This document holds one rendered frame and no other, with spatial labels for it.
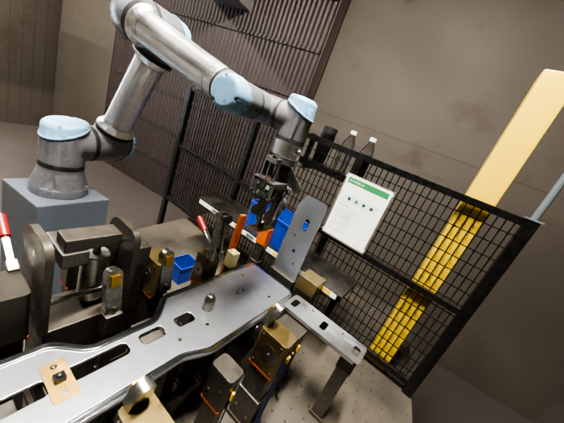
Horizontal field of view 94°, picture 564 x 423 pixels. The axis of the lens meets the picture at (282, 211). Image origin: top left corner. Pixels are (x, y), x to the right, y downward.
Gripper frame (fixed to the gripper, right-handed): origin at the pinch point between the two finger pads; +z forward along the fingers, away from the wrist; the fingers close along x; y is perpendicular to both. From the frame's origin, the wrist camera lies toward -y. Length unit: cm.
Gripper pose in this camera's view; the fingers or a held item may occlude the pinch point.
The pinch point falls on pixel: (263, 221)
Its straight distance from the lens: 77.3
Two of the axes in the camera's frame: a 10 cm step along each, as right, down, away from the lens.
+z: -3.5, 8.8, 3.1
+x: 7.7, 4.6, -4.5
